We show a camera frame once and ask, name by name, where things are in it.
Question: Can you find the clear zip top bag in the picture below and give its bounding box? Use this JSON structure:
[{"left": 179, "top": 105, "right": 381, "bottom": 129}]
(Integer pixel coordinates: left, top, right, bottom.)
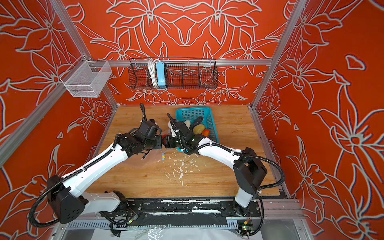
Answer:
[{"left": 130, "top": 148, "right": 165, "bottom": 169}]

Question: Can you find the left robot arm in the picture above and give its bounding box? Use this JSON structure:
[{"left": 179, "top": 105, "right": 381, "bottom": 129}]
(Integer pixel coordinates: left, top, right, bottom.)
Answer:
[{"left": 28, "top": 104, "right": 162, "bottom": 228}]

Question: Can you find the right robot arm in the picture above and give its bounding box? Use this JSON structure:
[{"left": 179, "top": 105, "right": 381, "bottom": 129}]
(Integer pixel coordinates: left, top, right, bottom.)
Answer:
[{"left": 163, "top": 114, "right": 286, "bottom": 237}]

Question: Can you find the white radish toy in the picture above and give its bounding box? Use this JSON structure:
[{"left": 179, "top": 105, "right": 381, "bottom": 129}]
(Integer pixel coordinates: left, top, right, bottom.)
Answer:
[{"left": 184, "top": 120, "right": 191, "bottom": 128}]

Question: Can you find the upper yellow potato toy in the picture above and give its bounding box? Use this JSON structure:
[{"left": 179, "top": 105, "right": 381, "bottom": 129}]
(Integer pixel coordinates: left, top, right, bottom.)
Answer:
[{"left": 193, "top": 124, "right": 206, "bottom": 134}]

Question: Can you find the dark eggplant toy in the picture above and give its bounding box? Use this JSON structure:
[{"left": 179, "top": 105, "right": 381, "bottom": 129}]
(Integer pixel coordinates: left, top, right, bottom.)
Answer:
[{"left": 190, "top": 116, "right": 204, "bottom": 131}]

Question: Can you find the teal plastic basket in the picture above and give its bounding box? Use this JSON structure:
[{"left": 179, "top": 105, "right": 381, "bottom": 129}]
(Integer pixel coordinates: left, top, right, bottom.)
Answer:
[{"left": 175, "top": 107, "right": 219, "bottom": 157}]

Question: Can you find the red yellow mango toy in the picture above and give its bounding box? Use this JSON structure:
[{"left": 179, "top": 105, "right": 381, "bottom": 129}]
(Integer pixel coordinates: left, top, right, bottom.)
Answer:
[{"left": 202, "top": 129, "right": 210, "bottom": 137}]

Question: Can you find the light blue box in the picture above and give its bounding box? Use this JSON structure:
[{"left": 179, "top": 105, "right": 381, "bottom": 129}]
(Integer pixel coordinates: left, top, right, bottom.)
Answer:
[{"left": 156, "top": 62, "right": 166, "bottom": 89}]

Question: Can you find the black wire wall basket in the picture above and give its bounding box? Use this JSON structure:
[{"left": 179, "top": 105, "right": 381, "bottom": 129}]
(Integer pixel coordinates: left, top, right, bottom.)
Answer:
[{"left": 128, "top": 58, "right": 219, "bottom": 90}]

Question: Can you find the white cable bundle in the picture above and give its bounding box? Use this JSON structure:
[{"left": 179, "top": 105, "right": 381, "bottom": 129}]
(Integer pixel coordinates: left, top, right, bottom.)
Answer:
[{"left": 147, "top": 59, "right": 158, "bottom": 87}]

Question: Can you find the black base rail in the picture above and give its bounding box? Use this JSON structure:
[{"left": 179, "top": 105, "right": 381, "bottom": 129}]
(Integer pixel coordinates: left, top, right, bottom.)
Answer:
[{"left": 104, "top": 197, "right": 262, "bottom": 229}]

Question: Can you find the clear plastic wall bin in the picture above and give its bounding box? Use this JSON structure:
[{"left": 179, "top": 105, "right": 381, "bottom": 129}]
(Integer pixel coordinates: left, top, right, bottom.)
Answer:
[{"left": 60, "top": 57, "right": 112, "bottom": 98}]

